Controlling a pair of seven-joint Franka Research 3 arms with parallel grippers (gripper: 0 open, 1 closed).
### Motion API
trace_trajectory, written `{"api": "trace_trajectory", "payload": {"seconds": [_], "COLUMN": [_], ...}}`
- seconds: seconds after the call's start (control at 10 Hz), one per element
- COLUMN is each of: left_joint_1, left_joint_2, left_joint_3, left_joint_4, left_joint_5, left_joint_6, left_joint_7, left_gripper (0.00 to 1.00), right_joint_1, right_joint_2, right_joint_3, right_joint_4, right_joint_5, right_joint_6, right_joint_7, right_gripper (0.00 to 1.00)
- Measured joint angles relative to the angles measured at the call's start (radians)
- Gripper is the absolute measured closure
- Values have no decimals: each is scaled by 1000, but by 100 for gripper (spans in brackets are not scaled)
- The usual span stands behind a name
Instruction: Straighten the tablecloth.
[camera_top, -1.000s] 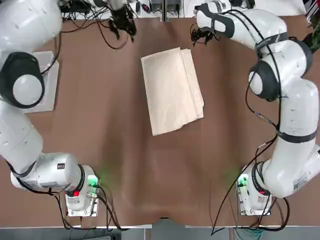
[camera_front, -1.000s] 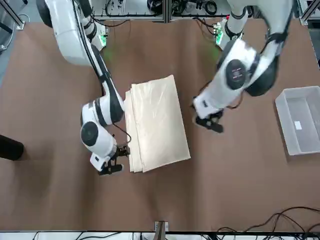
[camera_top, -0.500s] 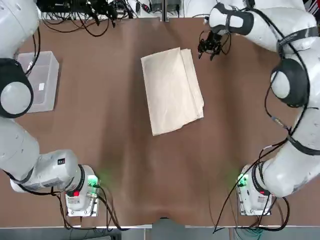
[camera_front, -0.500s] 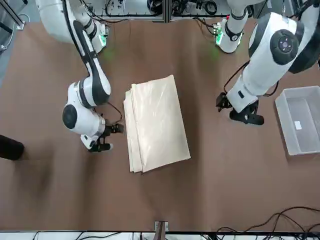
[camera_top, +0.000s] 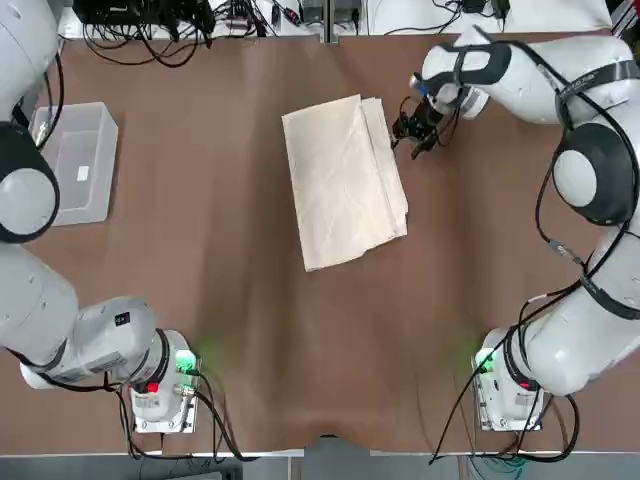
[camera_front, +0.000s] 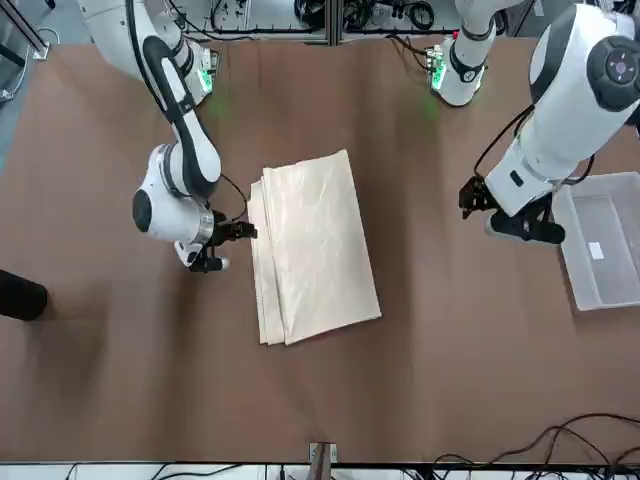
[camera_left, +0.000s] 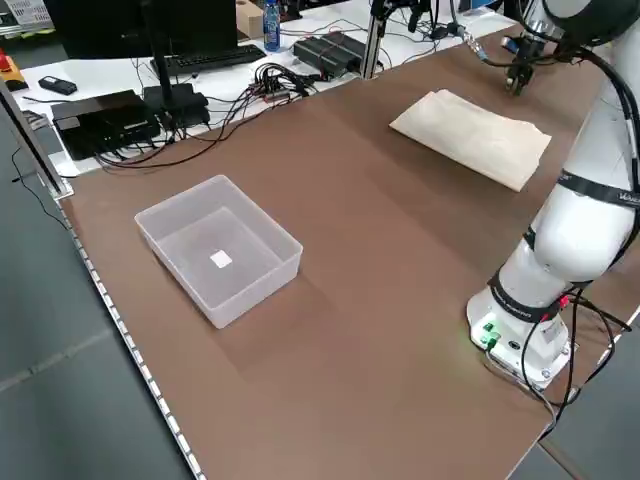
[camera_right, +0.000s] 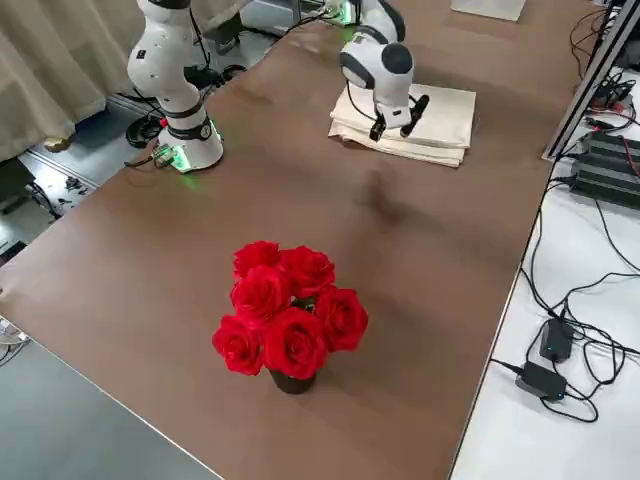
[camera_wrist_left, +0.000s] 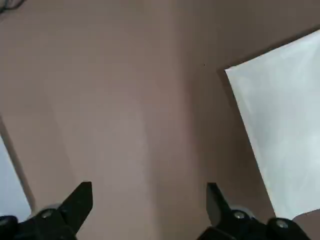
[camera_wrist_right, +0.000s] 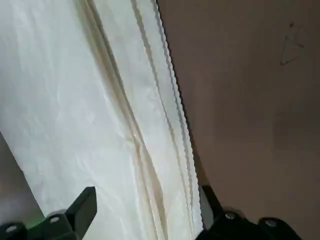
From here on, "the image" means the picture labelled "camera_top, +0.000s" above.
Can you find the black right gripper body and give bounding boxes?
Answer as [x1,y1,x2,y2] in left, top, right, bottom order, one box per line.
[403,102,449,141]

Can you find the beige tablecloth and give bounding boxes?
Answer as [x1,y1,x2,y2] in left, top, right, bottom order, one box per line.
[281,93,411,274]

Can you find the black equipment box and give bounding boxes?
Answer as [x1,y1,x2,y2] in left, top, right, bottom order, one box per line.
[79,0,151,24]

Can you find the clear plastic bin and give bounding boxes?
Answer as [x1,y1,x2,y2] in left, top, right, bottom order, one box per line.
[28,102,120,227]

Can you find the aluminium frame post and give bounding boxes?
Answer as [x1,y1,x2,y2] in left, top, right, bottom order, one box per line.
[322,0,341,44]

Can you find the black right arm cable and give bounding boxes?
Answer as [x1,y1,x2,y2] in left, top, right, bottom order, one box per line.
[509,42,639,351]

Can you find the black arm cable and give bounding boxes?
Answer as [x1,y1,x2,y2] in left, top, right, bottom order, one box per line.
[34,47,66,151]
[509,42,639,351]

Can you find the black cable hub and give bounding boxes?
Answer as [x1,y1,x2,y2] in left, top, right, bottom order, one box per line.
[219,4,269,37]

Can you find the black desk cable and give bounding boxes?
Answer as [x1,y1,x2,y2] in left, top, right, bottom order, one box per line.
[82,29,216,69]

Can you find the black right base cable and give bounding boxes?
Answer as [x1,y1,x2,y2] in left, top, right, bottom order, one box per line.
[428,349,584,467]

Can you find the black base cable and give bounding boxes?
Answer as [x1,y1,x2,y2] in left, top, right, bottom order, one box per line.
[428,349,584,467]
[192,367,264,462]

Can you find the grey mounting post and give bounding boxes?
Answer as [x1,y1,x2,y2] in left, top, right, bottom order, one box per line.
[303,435,372,480]

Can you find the black left base cable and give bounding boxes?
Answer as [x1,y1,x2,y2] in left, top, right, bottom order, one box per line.
[192,367,264,462]

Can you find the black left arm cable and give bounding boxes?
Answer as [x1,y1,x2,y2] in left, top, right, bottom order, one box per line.
[34,47,66,151]

